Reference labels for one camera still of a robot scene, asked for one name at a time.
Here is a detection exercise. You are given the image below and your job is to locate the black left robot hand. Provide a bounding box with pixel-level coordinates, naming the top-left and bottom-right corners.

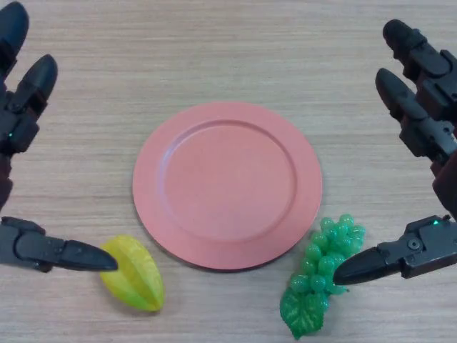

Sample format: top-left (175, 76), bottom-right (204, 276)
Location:
top-left (0, 0), bottom-right (119, 274)

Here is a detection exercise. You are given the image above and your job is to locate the pink round plate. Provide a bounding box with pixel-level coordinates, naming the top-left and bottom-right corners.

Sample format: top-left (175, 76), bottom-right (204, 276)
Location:
top-left (131, 101), bottom-right (324, 274)

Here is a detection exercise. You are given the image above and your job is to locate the yellow green starfruit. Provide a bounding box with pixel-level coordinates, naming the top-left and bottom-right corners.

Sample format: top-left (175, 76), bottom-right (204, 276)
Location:
top-left (99, 234), bottom-right (167, 313)

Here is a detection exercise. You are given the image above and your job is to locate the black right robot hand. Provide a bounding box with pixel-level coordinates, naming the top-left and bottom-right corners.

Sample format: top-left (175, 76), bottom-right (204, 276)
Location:
top-left (332, 19), bottom-right (457, 287)

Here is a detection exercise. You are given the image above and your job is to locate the green plastic grape bunch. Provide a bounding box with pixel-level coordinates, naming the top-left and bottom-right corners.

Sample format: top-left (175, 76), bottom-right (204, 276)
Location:
top-left (279, 213), bottom-right (367, 340)

